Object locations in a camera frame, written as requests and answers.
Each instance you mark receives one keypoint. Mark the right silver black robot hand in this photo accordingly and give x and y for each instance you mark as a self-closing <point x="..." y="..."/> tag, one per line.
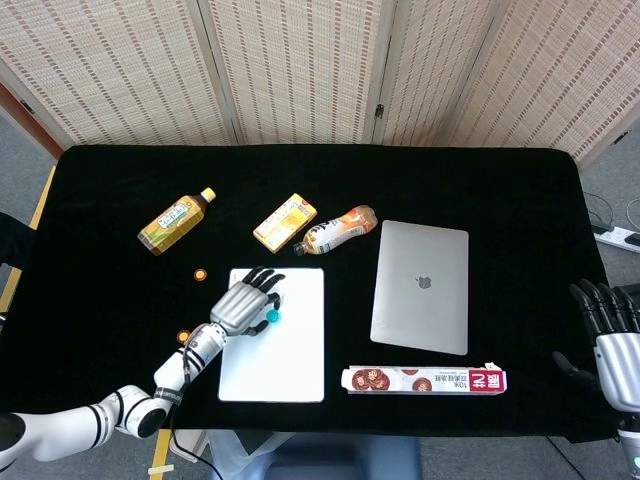
<point x="617" y="360"/>

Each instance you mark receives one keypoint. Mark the yellow drink carton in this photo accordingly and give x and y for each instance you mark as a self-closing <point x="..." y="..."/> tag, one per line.
<point x="285" y="222"/>

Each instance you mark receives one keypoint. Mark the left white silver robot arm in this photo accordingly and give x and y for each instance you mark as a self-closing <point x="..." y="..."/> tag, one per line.
<point x="60" y="430"/>

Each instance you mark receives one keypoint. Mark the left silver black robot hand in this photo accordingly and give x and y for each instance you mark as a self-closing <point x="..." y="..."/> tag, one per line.
<point x="240" y="305"/>

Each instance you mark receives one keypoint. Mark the orange drink bottle black cap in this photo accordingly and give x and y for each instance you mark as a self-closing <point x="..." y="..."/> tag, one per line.
<point x="335" y="230"/>

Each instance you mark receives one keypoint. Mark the woven bamboo folding screen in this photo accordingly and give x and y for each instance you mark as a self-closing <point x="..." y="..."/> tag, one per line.
<point x="300" y="70"/>

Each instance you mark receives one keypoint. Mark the baking paper box cookie print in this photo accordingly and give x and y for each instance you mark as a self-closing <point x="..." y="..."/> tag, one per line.
<point x="425" y="381"/>

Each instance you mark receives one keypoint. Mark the large teal disc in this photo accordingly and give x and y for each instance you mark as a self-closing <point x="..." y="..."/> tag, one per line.
<point x="273" y="316"/>

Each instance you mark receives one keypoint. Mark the silver closed laptop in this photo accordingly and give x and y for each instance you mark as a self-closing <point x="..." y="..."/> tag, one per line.
<point x="420" y="300"/>

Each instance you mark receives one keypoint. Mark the black padded object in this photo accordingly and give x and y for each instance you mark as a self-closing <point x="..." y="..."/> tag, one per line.
<point x="15" y="242"/>

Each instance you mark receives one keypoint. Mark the metal screen hinge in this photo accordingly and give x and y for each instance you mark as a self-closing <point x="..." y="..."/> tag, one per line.
<point x="378" y="111"/>
<point x="26" y="106"/>
<point x="620" y="137"/>

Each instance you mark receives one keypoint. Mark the tea bottle yellow cap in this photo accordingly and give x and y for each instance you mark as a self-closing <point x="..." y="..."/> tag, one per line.
<point x="172" y="222"/>

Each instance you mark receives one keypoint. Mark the white board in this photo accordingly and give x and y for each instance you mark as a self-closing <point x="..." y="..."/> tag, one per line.
<point x="285" y="360"/>

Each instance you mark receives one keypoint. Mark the white power strip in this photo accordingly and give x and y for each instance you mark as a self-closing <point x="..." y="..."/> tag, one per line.
<point x="620" y="237"/>

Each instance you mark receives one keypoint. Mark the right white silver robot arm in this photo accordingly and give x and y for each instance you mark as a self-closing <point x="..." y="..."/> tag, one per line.
<point x="631" y="445"/>

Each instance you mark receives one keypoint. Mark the yellow floor tape strip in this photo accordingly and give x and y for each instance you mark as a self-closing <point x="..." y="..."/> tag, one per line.
<point x="160" y="452"/>
<point x="42" y="197"/>

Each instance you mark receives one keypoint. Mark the black velvet tablecloth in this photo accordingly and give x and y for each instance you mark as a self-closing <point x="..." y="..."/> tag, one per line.
<point x="450" y="180"/>

